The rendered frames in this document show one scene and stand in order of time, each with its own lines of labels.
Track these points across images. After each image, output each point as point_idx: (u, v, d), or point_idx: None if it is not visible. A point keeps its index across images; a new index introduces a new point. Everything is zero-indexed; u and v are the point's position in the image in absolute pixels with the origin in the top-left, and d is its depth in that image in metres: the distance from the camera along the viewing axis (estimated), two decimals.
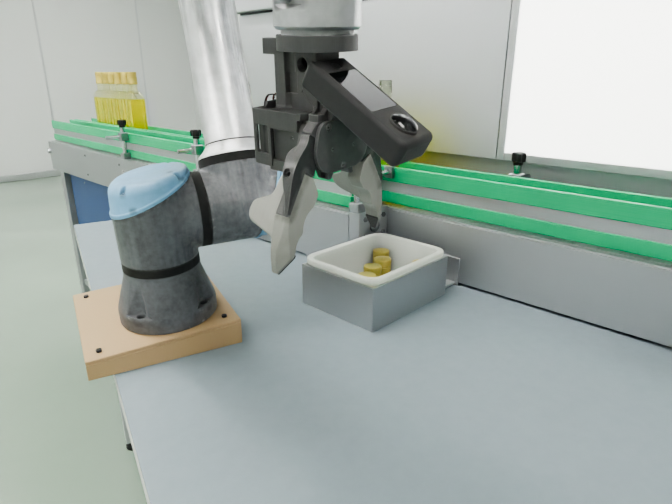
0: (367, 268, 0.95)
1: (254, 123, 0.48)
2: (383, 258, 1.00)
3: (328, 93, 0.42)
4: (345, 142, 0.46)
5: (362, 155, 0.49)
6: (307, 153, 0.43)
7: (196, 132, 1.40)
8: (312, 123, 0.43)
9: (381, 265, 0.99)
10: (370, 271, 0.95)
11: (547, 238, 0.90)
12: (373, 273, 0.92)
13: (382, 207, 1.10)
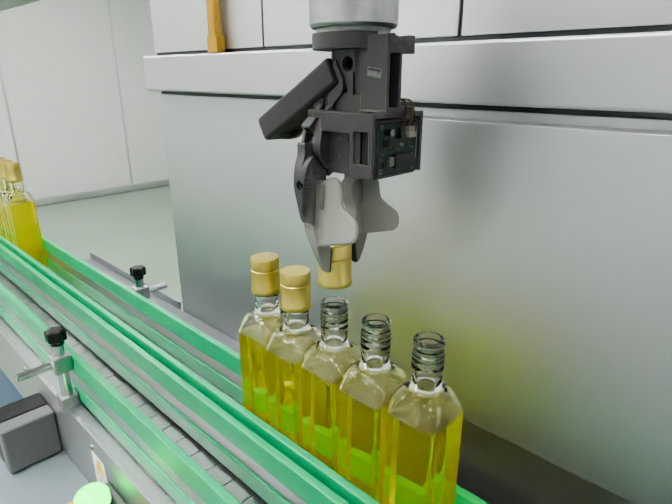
0: None
1: (420, 127, 0.45)
2: None
3: None
4: None
5: None
6: None
7: (55, 337, 0.74)
8: None
9: (351, 251, 0.51)
10: None
11: None
12: None
13: None
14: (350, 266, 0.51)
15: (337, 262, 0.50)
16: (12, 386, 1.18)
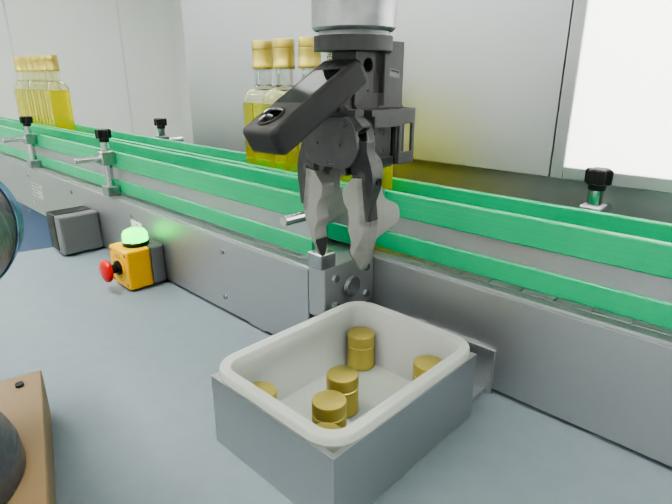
0: (332, 380, 0.52)
1: None
2: (309, 37, 0.76)
3: None
4: (331, 140, 0.47)
5: (350, 162, 0.45)
6: (303, 149, 0.50)
7: (103, 133, 0.98)
8: None
9: None
10: (337, 386, 0.52)
11: (668, 334, 0.48)
12: (341, 396, 0.50)
13: None
14: (319, 53, 0.76)
15: (310, 47, 0.75)
16: None
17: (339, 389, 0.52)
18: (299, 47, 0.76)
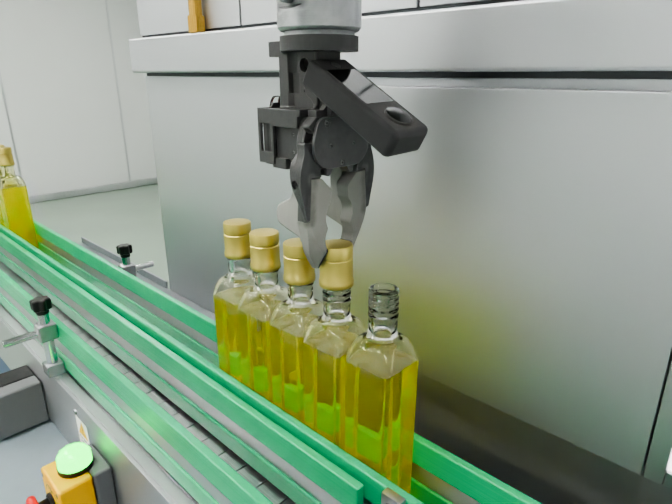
0: (348, 246, 0.50)
1: (258, 123, 0.49)
2: (299, 241, 0.55)
3: (326, 88, 0.43)
4: (345, 140, 0.47)
5: (363, 155, 0.49)
6: (307, 161, 0.45)
7: (40, 305, 0.77)
8: (311, 118, 0.45)
9: None
10: (352, 250, 0.51)
11: None
12: None
13: None
14: None
15: (300, 260, 0.54)
16: (3, 365, 1.21)
17: (352, 252, 0.51)
18: (284, 256, 0.55)
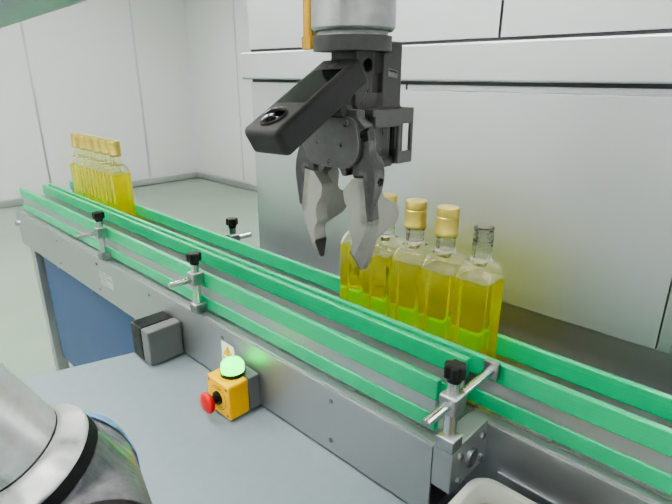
0: (458, 208, 0.75)
1: None
2: (417, 199, 0.80)
3: None
4: (331, 140, 0.47)
5: (352, 162, 0.46)
6: (302, 150, 0.50)
7: (195, 257, 1.01)
8: None
9: (427, 205, 0.80)
10: (459, 210, 0.75)
11: None
12: None
13: (481, 426, 0.71)
14: (426, 215, 0.80)
15: (419, 211, 0.78)
16: (117, 321, 1.46)
17: (459, 212, 0.76)
18: (407, 210, 0.79)
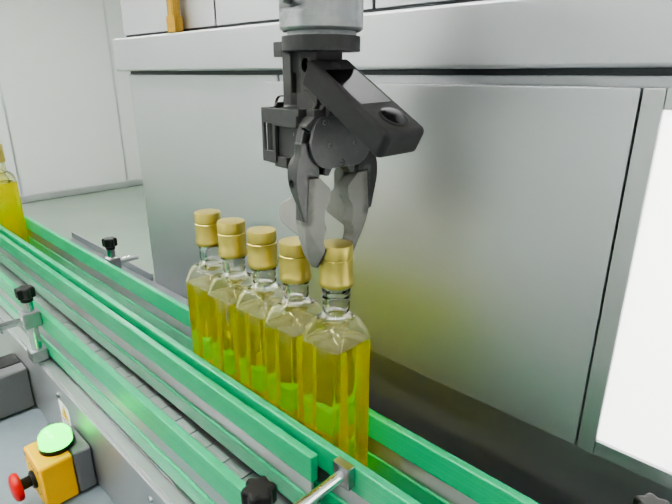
0: None
1: (262, 122, 0.50)
2: (262, 228, 0.59)
3: (323, 88, 0.44)
4: (344, 140, 0.47)
5: (364, 155, 0.49)
6: (304, 160, 0.45)
7: (24, 293, 0.80)
8: (309, 118, 0.45)
9: (275, 237, 0.59)
10: None
11: None
12: (332, 239, 0.52)
13: None
14: (275, 250, 0.59)
15: (262, 246, 0.58)
16: None
17: None
18: (248, 243, 0.58)
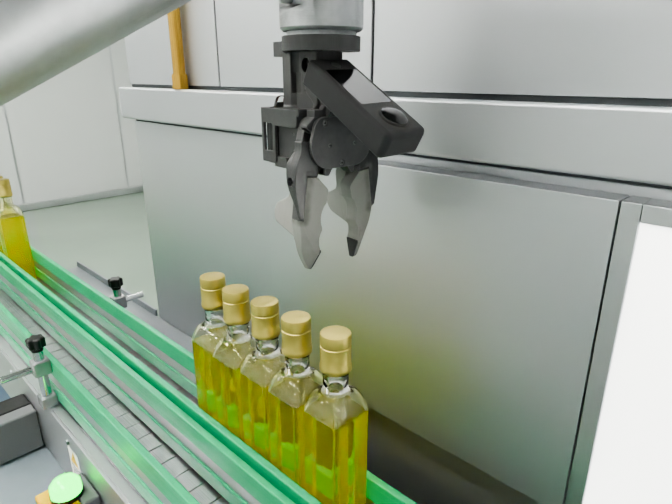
0: (306, 320, 0.57)
1: (262, 122, 0.50)
2: (265, 300, 0.62)
3: (324, 88, 0.44)
4: (344, 140, 0.47)
5: (364, 155, 0.49)
6: (304, 159, 0.45)
7: (35, 344, 0.83)
8: (309, 118, 0.45)
9: (278, 308, 0.62)
10: (310, 322, 0.57)
11: None
12: (332, 326, 0.55)
13: None
14: (277, 320, 0.62)
15: (265, 318, 0.60)
16: (2, 387, 1.28)
17: (310, 324, 0.58)
18: (251, 314, 0.61)
